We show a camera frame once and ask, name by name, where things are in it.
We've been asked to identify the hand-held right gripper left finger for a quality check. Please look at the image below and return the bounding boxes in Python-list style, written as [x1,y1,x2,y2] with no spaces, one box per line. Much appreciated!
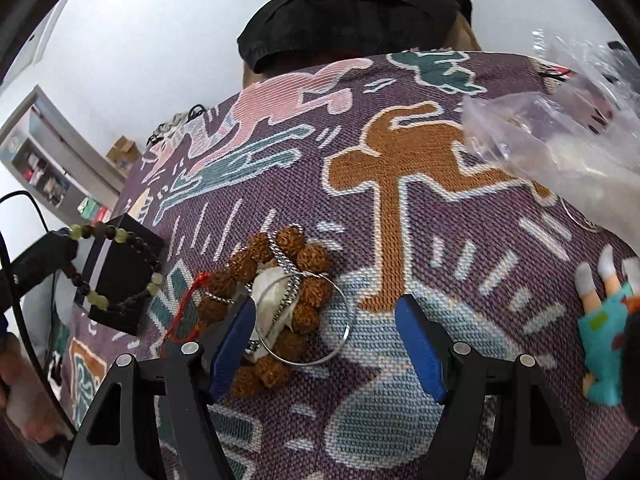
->
[62,294,258,480]

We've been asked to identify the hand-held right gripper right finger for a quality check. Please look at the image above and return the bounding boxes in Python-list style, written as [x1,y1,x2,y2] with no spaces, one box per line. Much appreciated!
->
[394,292,588,480]

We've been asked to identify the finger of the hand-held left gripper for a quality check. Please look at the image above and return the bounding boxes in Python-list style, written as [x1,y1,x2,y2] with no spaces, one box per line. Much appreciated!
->
[10,234,81,301]

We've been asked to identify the white cloth pouch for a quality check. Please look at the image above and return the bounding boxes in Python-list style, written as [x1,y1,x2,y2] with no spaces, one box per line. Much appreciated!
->
[249,266,301,361]

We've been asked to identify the red string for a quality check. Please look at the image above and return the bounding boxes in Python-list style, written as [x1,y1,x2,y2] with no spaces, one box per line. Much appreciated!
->
[162,272,211,346]

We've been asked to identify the black jewelry box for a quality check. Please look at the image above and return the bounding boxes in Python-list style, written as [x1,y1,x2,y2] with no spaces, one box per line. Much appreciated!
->
[74,213,167,336]

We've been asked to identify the green and dark bead bracelet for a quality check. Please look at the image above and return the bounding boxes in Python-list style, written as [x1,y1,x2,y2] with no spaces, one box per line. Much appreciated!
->
[62,224,165,311]

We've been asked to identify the silver bangle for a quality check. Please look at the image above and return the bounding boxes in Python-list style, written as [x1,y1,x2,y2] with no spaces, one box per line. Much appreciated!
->
[252,272,353,365]

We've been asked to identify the silver chain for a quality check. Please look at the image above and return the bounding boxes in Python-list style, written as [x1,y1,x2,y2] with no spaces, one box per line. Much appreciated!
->
[202,237,307,311]

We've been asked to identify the brown seed bead bracelet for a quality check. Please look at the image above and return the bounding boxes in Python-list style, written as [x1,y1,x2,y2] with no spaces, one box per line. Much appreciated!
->
[197,226,335,400]

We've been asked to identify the person's left hand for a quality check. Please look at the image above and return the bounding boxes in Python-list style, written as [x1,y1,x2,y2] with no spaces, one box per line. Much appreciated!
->
[0,346,67,444]

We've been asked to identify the printed purple blanket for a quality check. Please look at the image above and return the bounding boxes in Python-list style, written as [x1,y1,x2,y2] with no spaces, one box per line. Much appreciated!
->
[60,50,640,480]

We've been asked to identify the cardboard box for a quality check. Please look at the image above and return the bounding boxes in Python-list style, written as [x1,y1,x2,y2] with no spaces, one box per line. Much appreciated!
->
[106,137,138,171]

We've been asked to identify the cartoon figure toy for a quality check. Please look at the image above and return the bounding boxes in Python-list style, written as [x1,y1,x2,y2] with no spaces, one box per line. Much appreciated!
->
[574,245,640,406]

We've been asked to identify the black shoe rack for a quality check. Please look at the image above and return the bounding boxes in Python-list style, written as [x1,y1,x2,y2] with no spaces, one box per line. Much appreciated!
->
[147,105,206,148]

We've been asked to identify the clear plastic bag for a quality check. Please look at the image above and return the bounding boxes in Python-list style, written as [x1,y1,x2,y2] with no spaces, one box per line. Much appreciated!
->
[460,30,640,241]

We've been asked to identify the black cloth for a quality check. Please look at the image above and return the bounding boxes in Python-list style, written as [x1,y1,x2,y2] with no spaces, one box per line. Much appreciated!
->
[236,0,473,75]

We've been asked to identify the black cable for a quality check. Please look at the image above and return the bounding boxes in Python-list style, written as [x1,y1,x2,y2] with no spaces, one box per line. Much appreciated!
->
[0,191,76,436]

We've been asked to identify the grey wall cabinet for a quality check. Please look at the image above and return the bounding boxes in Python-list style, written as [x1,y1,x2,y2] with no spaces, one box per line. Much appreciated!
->
[0,85,126,221]

